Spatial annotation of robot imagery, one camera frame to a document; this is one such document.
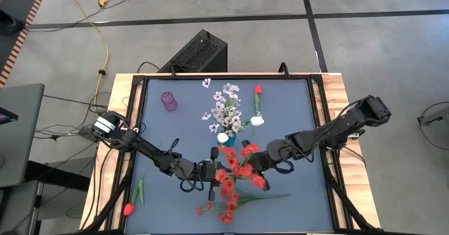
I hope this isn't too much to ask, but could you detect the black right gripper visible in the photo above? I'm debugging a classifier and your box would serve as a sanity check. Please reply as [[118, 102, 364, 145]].
[[241, 139, 281, 193]]

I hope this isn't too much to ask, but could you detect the white flower spray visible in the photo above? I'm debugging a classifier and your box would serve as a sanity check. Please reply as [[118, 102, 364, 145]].
[[201, 77, 246, 140]]

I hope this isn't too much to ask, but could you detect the red tulip green stem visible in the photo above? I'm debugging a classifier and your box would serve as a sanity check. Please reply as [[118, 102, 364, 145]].
[[249, 84, 264, 143], [123, 171, 148, 217]]

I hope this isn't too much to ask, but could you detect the blue-grey table mat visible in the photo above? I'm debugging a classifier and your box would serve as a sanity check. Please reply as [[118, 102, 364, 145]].
[[125, 79, 336, 234]]

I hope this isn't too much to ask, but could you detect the black device pink screen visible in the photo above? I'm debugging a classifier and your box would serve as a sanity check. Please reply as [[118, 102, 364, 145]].
[[0, 107, 19, 126]]

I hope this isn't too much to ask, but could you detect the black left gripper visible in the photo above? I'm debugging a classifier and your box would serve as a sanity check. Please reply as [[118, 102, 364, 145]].
[[194, 146, 222, 202]]

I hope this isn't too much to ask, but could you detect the grey stand foot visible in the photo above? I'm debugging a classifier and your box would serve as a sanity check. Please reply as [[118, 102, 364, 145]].
[[416, 105, 449, 127]]

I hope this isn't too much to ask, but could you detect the black round object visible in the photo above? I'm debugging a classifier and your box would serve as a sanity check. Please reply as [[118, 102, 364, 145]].
[[0, 8, 26, 36]]

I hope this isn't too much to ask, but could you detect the blue glass vase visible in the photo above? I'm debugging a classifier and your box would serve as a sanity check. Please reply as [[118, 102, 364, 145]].
[[219, 135, 238, 148]]

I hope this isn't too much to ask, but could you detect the black computer tower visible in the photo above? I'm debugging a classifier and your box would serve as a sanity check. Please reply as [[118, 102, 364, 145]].
[[156, 29, 229, 74]]

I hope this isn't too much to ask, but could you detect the grey side table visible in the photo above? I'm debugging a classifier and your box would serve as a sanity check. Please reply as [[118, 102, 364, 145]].
[[0, 83, 46, 189]]

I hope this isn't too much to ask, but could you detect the purple ribbed vase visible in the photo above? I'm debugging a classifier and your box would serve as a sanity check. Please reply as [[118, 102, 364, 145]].
[[161, 90, 179, 112]]

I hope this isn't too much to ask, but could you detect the wooden table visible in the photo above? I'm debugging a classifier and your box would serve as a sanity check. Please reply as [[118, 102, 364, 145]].
[[79, 72, 382, 231]]

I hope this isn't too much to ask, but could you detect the grey seat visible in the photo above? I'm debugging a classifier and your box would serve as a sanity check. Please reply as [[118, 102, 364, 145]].
[[0, 180, 40, 235]]

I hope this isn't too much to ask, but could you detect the yellow extension cable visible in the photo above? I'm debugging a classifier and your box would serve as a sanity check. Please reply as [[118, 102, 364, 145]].
[[60, 0, 110, 106]]

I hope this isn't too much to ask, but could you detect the red flower spray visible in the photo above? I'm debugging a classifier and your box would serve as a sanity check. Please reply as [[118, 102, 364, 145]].
[[214, 142, 268, 210], [195, 192, 292, 225]]

